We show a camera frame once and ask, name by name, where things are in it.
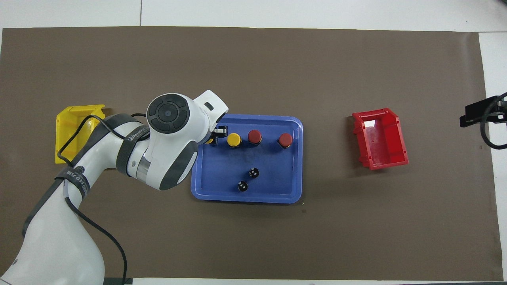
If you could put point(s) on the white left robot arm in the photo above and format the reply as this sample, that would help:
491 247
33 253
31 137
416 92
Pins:
170 130

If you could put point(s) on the blue plastic tray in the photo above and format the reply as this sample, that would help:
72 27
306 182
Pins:
273 186

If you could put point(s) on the red push button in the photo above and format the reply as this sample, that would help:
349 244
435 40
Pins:
285 139
254 136

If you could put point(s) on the red plastic bin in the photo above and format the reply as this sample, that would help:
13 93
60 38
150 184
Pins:
382 150

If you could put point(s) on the brown table mat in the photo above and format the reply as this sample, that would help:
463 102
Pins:
253 237

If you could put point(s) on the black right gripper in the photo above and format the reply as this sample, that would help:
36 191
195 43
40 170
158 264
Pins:
503 109

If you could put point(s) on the yellow push button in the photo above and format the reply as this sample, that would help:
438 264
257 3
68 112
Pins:
233 139
210 140

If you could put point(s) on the yellow plastic bin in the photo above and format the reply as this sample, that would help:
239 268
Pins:
63 122

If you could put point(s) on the black cylinder part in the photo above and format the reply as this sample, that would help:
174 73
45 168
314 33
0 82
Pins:
242 186
253 172

